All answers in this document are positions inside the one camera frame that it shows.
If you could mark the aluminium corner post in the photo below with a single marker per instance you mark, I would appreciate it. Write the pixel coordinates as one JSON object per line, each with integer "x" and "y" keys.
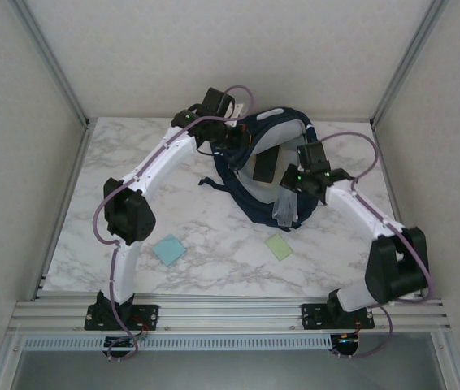
{"x": 408, "y": 61}
{"x": 52, "y": 61}

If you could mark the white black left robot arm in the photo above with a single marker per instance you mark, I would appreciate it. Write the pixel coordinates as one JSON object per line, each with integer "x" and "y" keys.
{"x": 165, "y": 158}

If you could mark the blue sticky note pad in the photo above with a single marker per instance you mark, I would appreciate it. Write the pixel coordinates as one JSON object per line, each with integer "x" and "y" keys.
{"x": 168, "y": 250}

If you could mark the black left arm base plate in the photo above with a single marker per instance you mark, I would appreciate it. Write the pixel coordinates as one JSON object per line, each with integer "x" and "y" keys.
{"x": 148, "y": 315}

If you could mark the aluminium cross rail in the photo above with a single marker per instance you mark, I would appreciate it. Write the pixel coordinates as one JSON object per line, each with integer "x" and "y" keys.
{"x": 230, "y": 315}

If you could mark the aluminium frame leg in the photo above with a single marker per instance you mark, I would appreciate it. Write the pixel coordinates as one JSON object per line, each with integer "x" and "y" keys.
{"x": 451, "y": 365}
{"x": 8, "y": 361}

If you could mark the clear bag of pens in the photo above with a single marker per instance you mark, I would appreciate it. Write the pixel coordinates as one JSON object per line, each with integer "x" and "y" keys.
{"x": 285, "y": 211}

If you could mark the black controller board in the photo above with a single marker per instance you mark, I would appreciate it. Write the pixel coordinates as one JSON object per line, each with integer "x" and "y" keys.
{"x": 345, "y": 345}
{"x": 118, "y": 343}

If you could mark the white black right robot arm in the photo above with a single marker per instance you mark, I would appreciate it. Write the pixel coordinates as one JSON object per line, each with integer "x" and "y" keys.
{"x": 360, "y": 207}

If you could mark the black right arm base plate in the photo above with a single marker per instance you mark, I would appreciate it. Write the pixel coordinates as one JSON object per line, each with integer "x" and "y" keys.
{"x": 313, "y": 319}

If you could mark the black rectangular case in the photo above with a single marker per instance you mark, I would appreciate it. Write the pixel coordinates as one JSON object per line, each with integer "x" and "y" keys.
{"x": 266, "y": 164}

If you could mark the green sticky note pad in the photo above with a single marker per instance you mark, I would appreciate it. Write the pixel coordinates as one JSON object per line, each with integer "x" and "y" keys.
{"x": 279, "y": 246}

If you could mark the navy blue backpack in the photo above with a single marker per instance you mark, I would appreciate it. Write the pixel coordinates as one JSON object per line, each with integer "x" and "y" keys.
{"x": 254, "y": 203}

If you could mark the aluminium side rail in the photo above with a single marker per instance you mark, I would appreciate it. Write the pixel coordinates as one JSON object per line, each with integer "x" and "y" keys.
{"x": 394, "y": 195}
{"x": 60, "y": 211}

